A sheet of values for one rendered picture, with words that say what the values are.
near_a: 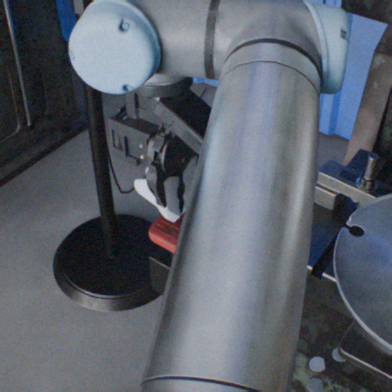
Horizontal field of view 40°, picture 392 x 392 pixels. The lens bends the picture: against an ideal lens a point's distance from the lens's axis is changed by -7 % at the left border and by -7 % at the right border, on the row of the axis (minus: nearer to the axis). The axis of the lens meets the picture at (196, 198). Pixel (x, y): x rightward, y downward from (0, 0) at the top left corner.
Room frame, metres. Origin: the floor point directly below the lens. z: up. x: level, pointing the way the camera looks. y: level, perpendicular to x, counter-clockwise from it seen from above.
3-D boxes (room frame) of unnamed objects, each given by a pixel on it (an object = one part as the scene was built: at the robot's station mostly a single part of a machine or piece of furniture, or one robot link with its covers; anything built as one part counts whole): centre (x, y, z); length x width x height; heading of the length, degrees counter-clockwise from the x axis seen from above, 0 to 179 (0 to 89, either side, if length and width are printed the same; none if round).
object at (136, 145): (0.54, 0.04, 0.92); 0.09 x 0.08 x 0.12; 54
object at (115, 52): (0.43, 0.04, 1.07); 0.11 x 0.11 x 0.08; 79
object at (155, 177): (0.51, 0.04, 0.86); 0.05 x 0.02 x 0.09; 144
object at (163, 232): (0.52, 0.02, 0.72); 0.07 x 0.06 x 0.08; 144
